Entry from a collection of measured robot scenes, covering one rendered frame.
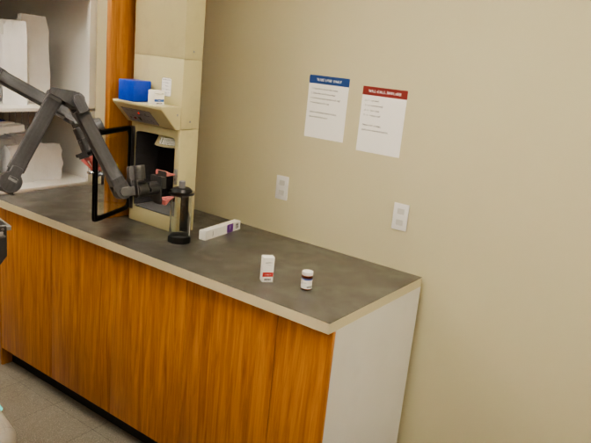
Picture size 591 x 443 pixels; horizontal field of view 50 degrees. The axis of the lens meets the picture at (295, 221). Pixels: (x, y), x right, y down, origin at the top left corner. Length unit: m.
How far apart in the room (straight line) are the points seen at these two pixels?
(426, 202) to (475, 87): 0.49
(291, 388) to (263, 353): 0.16
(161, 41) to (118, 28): 0.23
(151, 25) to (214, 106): 0.56
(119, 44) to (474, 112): 1.58
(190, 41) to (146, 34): 0.24
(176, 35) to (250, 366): 1.41
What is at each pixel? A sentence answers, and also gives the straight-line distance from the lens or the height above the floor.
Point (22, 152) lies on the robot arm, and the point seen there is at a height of 1.34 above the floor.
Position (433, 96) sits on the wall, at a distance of 2.63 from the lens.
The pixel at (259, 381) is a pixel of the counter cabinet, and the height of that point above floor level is 0.61.
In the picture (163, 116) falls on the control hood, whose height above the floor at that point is 1.47.
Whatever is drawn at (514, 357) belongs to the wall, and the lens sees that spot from 2.69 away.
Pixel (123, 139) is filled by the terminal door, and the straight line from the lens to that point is 3.02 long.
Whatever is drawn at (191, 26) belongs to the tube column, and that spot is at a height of 1.85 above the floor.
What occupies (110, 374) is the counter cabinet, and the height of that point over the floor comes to 0.30.
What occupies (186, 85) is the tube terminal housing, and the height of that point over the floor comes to 1.60.
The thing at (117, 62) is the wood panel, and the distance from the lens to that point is 3.07.
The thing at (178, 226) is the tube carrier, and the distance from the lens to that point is 2.77.
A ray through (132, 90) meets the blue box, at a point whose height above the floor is 1.56.
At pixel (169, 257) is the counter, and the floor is 0.94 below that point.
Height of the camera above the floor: 1.77
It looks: 15 degrees down
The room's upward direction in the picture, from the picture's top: 6 degrees clockwise
